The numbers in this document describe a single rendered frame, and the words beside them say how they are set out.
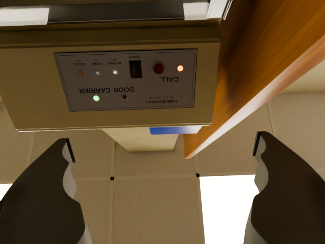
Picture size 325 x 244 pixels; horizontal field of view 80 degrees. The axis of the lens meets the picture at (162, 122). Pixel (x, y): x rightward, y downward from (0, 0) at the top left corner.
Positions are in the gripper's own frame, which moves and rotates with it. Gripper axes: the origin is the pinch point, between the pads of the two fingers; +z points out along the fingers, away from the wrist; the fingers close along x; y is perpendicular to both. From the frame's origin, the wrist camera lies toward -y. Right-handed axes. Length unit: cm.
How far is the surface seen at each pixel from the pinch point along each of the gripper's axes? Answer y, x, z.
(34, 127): 8.8, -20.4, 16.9
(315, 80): 37, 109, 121
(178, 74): 1.1, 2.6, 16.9
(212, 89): 3.5, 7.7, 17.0
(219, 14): -6.2, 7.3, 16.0
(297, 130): 74, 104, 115
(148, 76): 1.2, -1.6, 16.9
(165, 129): 13.0, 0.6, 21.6
